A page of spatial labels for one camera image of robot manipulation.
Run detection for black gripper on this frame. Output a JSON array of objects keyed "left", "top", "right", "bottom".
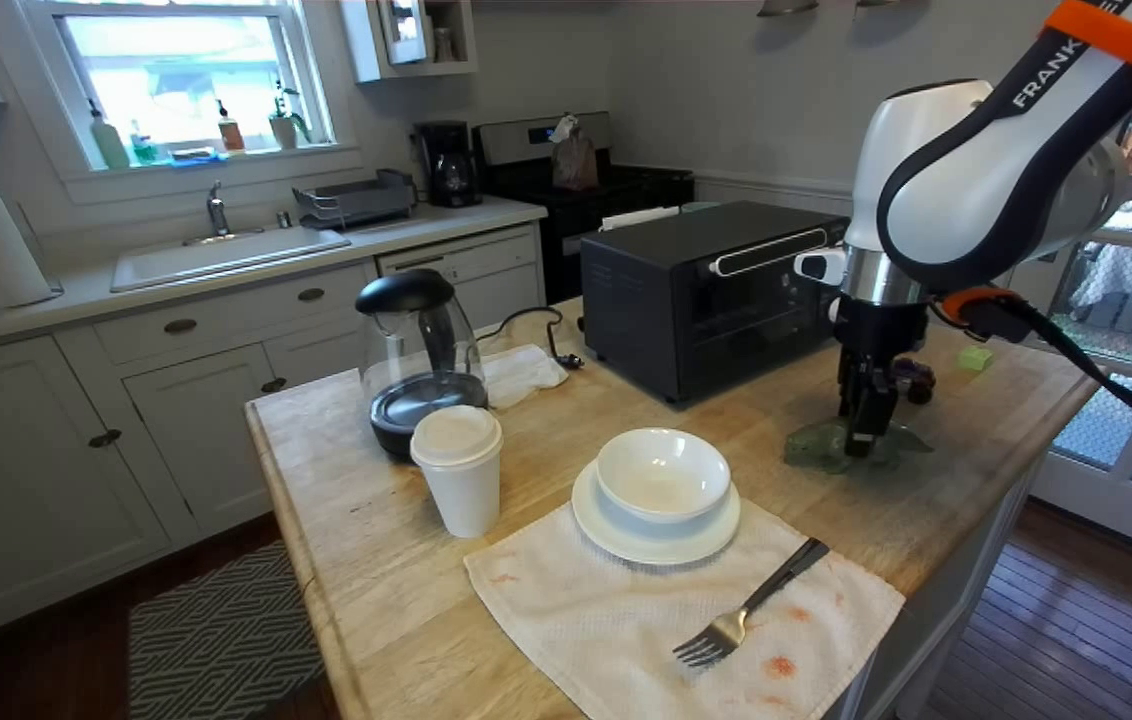
[{"left": 833, "top": 300, "right": 930, "bottom": 455}]

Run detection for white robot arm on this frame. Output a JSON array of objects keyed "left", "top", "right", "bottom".
[{"left": 796, "top": 0, "right": 1132, "bottom": 455}]

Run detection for green toy brick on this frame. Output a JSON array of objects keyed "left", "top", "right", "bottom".
[{"left": 952, "top": 344, "right": 992, "bottom": 371}]

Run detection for black kitchen stove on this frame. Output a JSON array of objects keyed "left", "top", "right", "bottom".
[{"left": 470, "top": 112, "right": 696, "bottom": 300}]

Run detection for kitchen sink with faucet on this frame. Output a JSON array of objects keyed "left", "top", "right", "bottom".
[{"left": 110, "top": 223, "right": 343, "bottom": 294}]

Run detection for white kitchen cabinets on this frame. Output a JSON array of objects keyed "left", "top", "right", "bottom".
[{"left": 0, "top": 199, "right": 543, "bottom": 624}]

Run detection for white bowl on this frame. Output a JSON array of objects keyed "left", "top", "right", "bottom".
[{"left": 591, "top": 428, "right": 732, "bottom": 531}]

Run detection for black toaster oven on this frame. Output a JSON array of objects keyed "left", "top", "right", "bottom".
[{"left": 578, "top": 199, "right": 846, "bottom": 409}]

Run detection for silver fork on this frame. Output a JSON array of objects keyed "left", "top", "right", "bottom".
[{"left": 673, "top": 540, "right": 828, "bottom": 667}]

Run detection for brown paper bag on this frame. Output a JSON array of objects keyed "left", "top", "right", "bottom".
[{"left": 548, "top": 112, "right": 598, "bottom": 191}]

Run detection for white paper cup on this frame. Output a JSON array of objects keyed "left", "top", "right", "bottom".
[{"left": 413, "top": 406, "right": 502, "bottom": 537}]

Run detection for glass electric kettle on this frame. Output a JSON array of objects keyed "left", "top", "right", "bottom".
[{"left": 356, "top": 268, "right": 489, "bottom": 465}]

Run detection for black coffee maker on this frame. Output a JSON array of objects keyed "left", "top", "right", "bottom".
[{"left": 413, "top": 121, "right": 479, "bottom": 207}]

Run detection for grey dish rack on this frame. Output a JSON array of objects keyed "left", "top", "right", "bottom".
[{"left": 292, "top": 170, "right": 418, "bottom": 230}]

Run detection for grey patterned floor mat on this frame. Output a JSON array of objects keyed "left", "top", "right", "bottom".
[{"left": 129, "top": 545, "right": 321, "bottom": 720}]

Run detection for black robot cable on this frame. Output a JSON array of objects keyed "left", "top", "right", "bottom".
[{"left": 936, "top": 75, "right": 1132, "bottom": 441}]

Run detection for toaster power cord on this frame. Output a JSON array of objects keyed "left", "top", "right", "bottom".
[{"left": 476, "top": 303, "right": 588, "bottom": 375}]

